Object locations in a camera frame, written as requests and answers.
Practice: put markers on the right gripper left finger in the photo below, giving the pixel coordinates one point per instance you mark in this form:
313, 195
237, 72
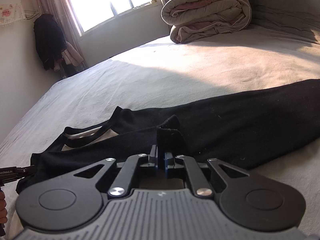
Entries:
132, 171

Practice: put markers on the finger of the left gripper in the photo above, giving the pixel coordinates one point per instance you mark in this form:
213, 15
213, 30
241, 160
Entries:
26, 171

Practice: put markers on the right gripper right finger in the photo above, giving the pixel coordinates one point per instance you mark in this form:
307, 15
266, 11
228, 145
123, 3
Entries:
188, 170

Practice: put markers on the beige black raglan sweatshirt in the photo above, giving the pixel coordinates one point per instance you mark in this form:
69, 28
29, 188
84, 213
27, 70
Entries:
246, 129

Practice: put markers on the dark hanging clothes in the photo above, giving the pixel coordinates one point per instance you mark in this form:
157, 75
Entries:
54, 51

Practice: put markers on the person's left hand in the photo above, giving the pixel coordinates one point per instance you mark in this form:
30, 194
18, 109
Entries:
3, 211

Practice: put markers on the grey bed sheet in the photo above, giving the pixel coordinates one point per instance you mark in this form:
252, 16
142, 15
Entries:
163, 74

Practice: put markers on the folded beige pink comforter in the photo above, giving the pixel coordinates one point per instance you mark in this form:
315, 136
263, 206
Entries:
191, 20

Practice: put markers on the beige curtain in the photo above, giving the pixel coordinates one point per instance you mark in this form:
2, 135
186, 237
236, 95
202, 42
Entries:
63, 16

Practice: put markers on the quilted beige headboard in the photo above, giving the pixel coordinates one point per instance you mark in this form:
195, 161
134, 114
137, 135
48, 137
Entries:
298, 17

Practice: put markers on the white wall poster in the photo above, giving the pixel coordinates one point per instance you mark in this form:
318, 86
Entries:
11, 11

